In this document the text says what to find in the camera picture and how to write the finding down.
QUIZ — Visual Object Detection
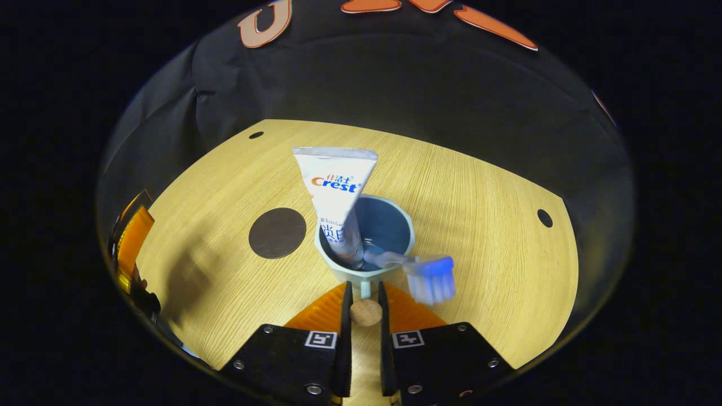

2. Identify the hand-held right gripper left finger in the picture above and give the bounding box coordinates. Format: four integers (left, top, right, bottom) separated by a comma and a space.
219, 281, 353, 404

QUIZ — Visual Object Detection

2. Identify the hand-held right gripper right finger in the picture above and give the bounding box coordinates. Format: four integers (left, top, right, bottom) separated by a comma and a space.
378, 281, 515, 404

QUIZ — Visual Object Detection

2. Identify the white toothbrush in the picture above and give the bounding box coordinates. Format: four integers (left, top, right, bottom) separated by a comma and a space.
364, 250, 456, 305

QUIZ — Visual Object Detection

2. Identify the dark brown round coaster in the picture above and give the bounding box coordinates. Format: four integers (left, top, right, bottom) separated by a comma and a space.
249, 208, 307, 259

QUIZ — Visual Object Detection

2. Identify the light blue cup wooden handle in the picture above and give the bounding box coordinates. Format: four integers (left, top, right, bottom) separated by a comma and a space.
314, 193, 416, 329

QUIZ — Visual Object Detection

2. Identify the white toothpaste tube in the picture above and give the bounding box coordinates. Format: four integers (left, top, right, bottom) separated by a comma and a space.
292, 147, 378, 270

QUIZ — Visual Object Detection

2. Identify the black backdrop cloth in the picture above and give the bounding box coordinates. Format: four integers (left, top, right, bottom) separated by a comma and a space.
96, 0, 635, 339

